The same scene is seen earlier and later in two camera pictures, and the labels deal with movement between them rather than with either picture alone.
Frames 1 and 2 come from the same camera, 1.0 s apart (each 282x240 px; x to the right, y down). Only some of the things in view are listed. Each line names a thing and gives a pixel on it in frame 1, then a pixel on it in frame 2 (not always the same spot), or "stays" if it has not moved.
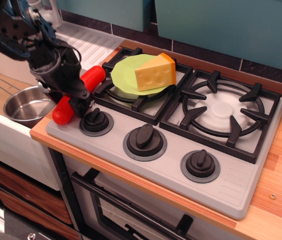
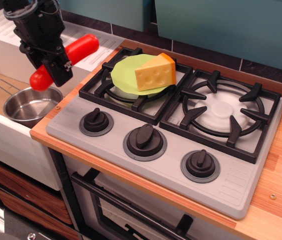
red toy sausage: x=63 y=112 -> x=40 y=79
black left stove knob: x=97 y=123 stays
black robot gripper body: x=60 y=68 -> x=40 y=26
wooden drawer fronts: x=44 y=211 stays
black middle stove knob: x=145 y=143 stays
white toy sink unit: x=2 y=138 stays
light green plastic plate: x=124 y=76 stays
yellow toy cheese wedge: x=159 y=72 stays
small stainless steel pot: x=26 y=106 stays
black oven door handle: x=180 y=230 stays
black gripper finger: x=56 y=96 -> x=37 y=61
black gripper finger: x=81 y=105 -> x=60 y=69
